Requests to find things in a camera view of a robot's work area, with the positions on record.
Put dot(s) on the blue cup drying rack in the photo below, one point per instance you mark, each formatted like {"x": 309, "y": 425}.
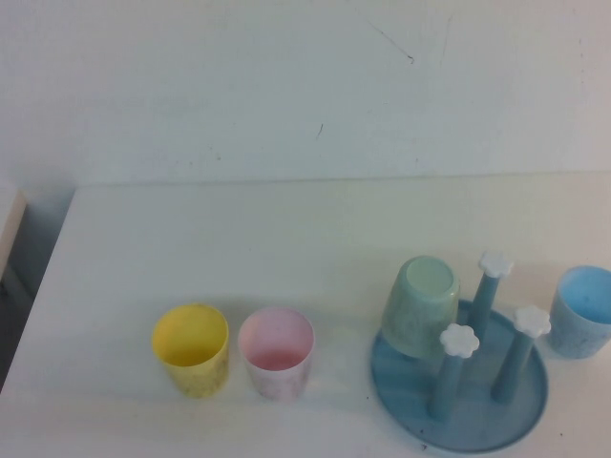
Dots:
{"x": 477, "y": 424}

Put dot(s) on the light blue plastic cup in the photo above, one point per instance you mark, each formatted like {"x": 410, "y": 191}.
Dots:
{"x": 577, "y": 329}

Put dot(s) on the white side table beige edge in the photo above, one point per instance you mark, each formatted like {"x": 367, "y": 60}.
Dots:
{"x": 12, "y": 229}

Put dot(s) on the yellow plastic cup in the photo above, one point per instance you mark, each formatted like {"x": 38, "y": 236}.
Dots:
{"x": 191, "y": 369}

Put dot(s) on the green plastic cup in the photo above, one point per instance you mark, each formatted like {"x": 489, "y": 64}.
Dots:
{"x": 417, "y": 310}

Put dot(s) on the pink plastic cup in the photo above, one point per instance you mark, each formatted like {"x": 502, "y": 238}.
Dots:
{"x": 277, "y": 379}

